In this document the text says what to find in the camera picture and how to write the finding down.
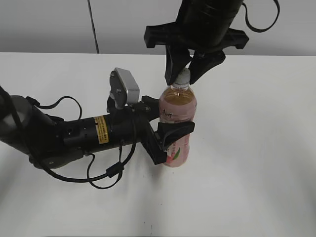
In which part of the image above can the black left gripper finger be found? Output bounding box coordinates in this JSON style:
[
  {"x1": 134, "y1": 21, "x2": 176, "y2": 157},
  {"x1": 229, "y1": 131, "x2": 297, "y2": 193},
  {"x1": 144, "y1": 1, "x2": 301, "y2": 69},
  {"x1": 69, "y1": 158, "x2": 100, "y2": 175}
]
[
  {"x1": 156, "y1": 121, "x2": 195, "y2": 150},
  {"x1": 141, "y1": 96, "x2": 159, "y2": 121}
]

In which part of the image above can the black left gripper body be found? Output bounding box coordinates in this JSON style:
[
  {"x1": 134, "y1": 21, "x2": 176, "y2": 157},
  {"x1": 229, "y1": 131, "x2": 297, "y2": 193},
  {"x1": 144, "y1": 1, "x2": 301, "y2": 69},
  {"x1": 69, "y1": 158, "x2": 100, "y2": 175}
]
[{"x1": 106, "y1": 98, "x2": 167, "y2": 164}]

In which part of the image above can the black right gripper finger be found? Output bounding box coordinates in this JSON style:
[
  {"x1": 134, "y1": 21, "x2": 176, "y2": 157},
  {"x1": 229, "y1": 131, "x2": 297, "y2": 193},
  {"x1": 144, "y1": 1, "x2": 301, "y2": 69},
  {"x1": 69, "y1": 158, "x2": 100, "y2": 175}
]
[
  {"x1": 164, "y1": 45, "x2": 190, "y2": 85},
  {"x1": 189, "y1": 50, "x2": 226, "y2": 84}
]

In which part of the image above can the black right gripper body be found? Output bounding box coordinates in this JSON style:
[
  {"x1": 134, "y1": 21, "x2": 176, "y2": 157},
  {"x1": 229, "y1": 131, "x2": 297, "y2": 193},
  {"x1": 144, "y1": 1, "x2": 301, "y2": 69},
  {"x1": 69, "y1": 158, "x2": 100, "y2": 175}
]
[{"x1": 144, "y1": 14, "x2": 249, "y2": 53}]

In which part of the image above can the white bottle cap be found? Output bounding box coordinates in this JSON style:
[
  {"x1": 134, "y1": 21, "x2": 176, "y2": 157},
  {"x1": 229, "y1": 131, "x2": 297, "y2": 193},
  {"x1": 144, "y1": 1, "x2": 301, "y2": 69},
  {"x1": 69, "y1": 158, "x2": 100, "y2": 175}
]
[{"x1": 174, "y1": 67, "x2": 191, "y2": 85}]

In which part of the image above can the pink oolong tea bottle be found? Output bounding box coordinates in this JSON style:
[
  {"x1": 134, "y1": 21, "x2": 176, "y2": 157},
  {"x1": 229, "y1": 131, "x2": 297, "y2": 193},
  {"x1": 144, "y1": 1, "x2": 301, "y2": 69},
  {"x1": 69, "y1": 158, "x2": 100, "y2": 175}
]
[{"x1": 159, "y1": 83, "x2": 197, "y2": 167}]

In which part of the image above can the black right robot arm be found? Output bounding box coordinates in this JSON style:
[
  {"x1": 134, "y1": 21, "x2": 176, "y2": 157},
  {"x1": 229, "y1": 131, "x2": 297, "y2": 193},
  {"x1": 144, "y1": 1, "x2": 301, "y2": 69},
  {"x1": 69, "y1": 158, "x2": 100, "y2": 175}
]
[{"x1": 144, "y1": 0, "x2": 249, "y2": 85}]

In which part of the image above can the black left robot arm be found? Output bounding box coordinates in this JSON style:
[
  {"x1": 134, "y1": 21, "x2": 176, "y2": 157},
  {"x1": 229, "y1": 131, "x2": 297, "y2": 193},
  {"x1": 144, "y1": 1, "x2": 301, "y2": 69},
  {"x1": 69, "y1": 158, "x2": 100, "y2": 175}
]
[{"x1": 0, "y1": 90, "x2": 195, "y2": 169}]

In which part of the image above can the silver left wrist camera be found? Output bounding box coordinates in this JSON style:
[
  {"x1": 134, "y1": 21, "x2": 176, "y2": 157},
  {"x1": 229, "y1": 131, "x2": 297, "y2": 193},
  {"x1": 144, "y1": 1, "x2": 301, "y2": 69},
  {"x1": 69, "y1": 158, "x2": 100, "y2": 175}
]
[{"x1": 110, "y1": 67, "x2": 140, "y2": 110}]

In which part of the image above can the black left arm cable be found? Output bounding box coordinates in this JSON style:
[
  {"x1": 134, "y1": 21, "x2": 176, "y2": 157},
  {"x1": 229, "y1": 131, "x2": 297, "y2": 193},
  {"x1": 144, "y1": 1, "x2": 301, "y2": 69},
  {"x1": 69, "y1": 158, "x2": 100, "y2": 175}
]
[{"x1": 27, "y1": 95, "x2": 137, "y2": 190}]

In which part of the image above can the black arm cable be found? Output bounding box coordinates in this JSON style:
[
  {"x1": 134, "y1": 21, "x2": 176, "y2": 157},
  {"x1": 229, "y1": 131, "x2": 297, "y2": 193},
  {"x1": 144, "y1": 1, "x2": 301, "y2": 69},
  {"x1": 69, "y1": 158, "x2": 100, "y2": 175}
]
[
  {"x1": 27, "y1": 95, "x2": 137, "y2": 190},
  {"x1": 241, "y1": 0, "x2": 281, "y2": 33}
]

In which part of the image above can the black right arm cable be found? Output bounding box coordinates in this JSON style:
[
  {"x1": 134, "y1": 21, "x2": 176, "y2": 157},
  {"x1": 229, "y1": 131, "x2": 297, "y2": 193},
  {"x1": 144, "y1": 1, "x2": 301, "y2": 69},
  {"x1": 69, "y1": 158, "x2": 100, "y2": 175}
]
[{"x1": 241, "y1": 0, "x2": 281, "y2": 33}]

